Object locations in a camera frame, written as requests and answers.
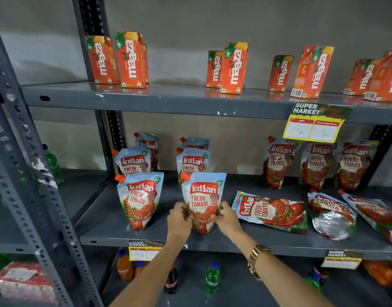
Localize person's right forearm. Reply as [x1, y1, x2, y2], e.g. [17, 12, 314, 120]
[227, 229, 337, 307]

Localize blue red ketchup pouch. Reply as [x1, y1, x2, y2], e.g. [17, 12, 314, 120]
[180, 172, 227, 235]

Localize gold wristwatch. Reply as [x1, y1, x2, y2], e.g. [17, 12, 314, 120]
[246, 245, 272, 282]

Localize large yellow price label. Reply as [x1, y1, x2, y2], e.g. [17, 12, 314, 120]
[283, 102, 353, 144]

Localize group of ketchup pouches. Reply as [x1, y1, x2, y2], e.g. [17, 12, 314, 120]
[112, 132, 392, 247]

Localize small yellow price tag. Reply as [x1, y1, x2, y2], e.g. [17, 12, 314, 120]
[320, 250, 365, 270]
[127, 241, 164, 262]

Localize grey metal shelf rack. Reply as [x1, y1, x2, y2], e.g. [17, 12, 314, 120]
[0, 9, 111, 307]
[20, 0, 392, 307]

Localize orange snack packets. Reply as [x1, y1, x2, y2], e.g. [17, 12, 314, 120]
[362, 260, 392, 289]

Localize person's left forearm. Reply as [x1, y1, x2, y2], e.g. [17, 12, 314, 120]
[109, 234, 191, 307]

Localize row of orange juice cartons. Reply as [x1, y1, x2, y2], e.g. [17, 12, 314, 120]
[85, 31, 392, 103]

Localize person's left hand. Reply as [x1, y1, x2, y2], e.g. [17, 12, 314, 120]
[167, 201, 193, 242]

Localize orange soda bottle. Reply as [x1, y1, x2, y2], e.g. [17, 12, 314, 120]
[116, 249, 134, 282]
[134, 261, 149, 279]

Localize green soda bottle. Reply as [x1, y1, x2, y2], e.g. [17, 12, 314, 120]
[304, 272, 323, 293]
[42, 144, 65, 186]
[204, 262, 221, 295]

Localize red plastic packet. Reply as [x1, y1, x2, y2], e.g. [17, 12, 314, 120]
[0, 261, 58, 305]

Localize person's right hand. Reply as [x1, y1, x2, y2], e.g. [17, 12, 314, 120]
[211, 201, 245, 239]

